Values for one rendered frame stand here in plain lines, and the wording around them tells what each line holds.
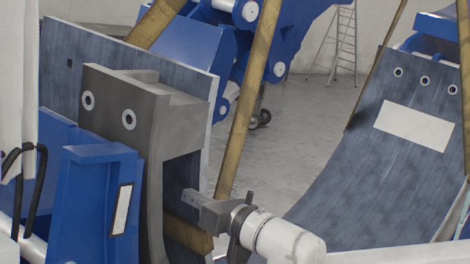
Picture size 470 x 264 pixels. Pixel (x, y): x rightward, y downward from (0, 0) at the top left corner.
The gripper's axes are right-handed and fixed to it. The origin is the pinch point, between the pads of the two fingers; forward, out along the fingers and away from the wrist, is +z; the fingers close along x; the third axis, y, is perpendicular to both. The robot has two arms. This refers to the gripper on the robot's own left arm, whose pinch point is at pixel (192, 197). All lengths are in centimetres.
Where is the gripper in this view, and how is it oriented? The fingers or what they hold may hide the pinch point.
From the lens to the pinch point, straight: 163.9
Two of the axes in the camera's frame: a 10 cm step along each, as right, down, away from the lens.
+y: 2.1, -9.5, -2.3
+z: -7.4, -3.1, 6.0
